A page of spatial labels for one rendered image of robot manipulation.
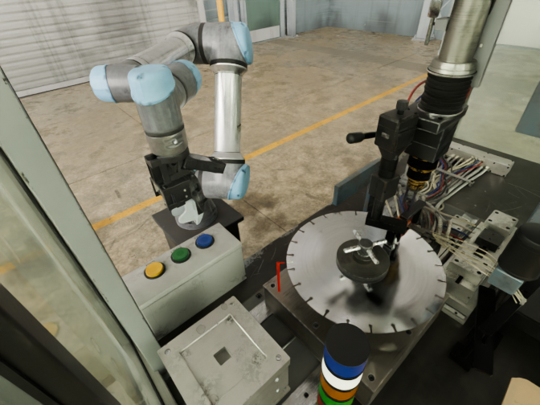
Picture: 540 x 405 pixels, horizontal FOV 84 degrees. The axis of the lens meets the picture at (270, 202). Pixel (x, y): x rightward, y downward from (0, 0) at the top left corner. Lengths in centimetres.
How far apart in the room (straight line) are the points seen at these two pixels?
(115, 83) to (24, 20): 545
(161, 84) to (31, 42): 563
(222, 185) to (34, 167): 61
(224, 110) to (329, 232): 49
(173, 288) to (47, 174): 42
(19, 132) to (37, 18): 577
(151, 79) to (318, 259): 48
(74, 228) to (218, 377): 35
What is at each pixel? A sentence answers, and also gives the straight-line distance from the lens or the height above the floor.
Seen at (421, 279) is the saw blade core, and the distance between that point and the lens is 70.
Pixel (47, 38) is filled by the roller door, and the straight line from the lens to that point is 619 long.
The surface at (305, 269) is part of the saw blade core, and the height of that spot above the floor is 95.
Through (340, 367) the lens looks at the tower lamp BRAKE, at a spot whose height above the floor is 115.
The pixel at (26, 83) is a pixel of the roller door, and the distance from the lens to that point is 624.
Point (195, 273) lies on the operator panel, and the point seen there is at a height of 89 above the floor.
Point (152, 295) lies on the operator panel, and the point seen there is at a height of 90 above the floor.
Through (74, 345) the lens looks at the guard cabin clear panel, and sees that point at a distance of 27.
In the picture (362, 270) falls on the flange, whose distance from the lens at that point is 66.
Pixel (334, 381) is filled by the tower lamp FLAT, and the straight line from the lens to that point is 38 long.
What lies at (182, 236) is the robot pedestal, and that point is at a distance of 107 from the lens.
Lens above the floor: 147
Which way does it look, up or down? 39 degrees down
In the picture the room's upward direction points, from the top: 3 degrees counter-clockwise
